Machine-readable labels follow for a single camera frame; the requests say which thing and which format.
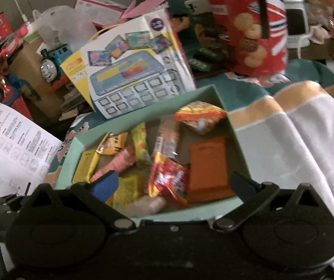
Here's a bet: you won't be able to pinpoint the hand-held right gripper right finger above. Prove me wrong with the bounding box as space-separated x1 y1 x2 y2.
212 171 326 231

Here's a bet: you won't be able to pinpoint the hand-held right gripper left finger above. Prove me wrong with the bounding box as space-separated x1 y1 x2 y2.
28 170 137 231

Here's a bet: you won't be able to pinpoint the yellow printed snack packet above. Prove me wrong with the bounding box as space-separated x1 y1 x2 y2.
106 173 143 210

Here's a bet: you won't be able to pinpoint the long salmon snack packet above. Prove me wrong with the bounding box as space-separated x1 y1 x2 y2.
90 145 137 183

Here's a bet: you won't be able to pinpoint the orange snack packet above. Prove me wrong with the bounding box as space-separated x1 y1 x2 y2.
188 136 236 203
95 132 129 155

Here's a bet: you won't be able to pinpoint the pale pink soft packet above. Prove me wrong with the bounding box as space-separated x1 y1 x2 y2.
126 195 166 218

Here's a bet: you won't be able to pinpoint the red snack packet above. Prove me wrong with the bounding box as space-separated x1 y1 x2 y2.
147 152 191 209

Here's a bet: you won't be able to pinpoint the pale pink clear packet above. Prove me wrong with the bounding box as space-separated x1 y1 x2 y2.
152 117 182 159

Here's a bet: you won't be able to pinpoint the orange crinkled snack bag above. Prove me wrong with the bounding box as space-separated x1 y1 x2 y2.
174 101 228 135

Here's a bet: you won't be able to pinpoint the teal cardboard box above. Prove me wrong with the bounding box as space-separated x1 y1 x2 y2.
56 84 252 222

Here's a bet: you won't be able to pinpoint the green snack bar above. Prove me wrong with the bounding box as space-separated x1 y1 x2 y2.
130 122 153 167

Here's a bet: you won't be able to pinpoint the white instruction sheet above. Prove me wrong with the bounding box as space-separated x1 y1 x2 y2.
0 101 64 205

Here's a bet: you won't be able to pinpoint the white toy box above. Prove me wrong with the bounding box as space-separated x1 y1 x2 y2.
60 8 197 120

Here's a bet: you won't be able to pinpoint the brown cardboard box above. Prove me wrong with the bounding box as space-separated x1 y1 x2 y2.
8 36 68 120

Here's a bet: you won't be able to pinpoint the blue toy train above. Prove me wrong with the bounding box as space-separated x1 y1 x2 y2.
39 44 77 85

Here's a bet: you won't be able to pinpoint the dark green packs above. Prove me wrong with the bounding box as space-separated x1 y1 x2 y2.
184 44 232 72

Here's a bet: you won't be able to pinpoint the red cookie bag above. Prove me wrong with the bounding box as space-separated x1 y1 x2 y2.
208 0 290 78

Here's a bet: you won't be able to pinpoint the clear plastic bag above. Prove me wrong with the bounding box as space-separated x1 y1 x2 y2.
33 4 97 53

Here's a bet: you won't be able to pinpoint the pink plastic toy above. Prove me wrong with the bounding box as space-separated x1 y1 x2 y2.
0 25 29 57

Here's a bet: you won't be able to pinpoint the white electronic device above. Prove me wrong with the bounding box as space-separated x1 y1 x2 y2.
282 0 312 49

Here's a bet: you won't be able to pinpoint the white and red box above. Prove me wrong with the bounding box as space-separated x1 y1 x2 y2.
75 0 128 28

